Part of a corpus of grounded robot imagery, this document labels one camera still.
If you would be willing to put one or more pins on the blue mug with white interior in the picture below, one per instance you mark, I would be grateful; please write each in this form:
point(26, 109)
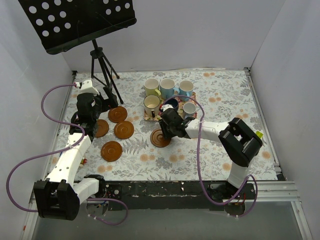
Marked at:
point(186, 88)

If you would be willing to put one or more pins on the black perforated music stand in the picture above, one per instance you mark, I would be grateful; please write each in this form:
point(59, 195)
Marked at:
point(65, 24)

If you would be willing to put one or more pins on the cream mug with black handle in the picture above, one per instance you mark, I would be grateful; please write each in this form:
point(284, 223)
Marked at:
point(151, 104)

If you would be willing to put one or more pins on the dark blue glazed mug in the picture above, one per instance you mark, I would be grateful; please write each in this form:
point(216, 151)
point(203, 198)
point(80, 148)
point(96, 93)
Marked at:
point(174, 103)

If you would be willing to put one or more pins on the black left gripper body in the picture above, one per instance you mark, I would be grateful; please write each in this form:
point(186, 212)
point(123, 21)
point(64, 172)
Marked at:
point(104, 98)

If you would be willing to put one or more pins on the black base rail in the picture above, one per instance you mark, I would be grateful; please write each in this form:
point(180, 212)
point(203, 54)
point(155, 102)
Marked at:
point(161, 195)

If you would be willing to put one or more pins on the lime green toy brick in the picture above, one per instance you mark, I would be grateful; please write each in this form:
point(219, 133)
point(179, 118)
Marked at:
point(259, 134)

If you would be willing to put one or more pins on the grey-blue small mug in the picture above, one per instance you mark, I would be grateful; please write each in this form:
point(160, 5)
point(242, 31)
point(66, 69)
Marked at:
point(189, 110)

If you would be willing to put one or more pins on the yellow-green mug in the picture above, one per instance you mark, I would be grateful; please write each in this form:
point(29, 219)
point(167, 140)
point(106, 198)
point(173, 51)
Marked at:
point(151, 87)

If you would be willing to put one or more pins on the small colourful toy pieces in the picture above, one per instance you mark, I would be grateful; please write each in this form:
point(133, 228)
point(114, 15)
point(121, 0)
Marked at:
point(83, 161)

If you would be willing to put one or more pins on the brown wooden coaster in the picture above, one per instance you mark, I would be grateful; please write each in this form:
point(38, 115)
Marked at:
point(124, 130)
point(117, 114)
point(111, 151)
point(158, 140)
point(102, 128)

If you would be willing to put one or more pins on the floral tablecloth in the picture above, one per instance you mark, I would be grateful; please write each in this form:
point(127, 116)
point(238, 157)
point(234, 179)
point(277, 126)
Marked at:
point(159, 152)

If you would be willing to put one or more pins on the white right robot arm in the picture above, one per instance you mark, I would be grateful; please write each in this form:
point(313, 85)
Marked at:
point(238, 139)

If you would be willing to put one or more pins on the light blue mug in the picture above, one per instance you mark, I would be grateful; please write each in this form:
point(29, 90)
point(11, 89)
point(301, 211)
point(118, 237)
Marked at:
point(168, 88)

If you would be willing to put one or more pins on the floral serving tray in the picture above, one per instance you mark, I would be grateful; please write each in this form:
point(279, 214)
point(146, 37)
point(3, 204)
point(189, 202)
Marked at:
point(149, 117)

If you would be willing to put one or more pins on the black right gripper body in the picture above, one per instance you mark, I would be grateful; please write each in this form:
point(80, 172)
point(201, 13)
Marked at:
point(164, 128)

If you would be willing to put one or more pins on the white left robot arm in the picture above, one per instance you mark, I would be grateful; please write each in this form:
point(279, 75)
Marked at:
point(57, 196)

